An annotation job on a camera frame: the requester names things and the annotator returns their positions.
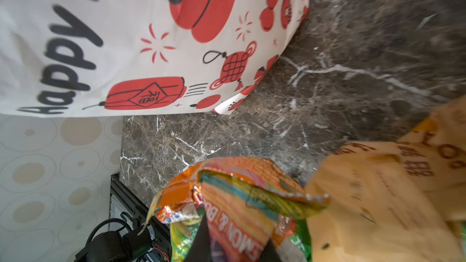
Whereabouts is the brown snack packet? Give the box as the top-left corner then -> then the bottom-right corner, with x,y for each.
306,98 -> 466,262

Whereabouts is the green small snack packet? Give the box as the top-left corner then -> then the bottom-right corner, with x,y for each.
170,208 -> 313,262

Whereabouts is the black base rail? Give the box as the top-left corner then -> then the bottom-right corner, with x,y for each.
71,173 -> 172,262

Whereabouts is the red white paper gift bag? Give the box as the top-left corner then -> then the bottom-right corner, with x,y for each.
1,0 -> 309,118

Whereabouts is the orange snack packet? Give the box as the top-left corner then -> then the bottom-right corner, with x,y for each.
147,157 -> 330,246

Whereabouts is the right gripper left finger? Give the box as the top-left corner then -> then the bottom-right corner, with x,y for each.
184,216 -> 211,262

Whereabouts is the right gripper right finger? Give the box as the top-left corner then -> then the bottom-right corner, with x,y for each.
258,240 -> 282,262

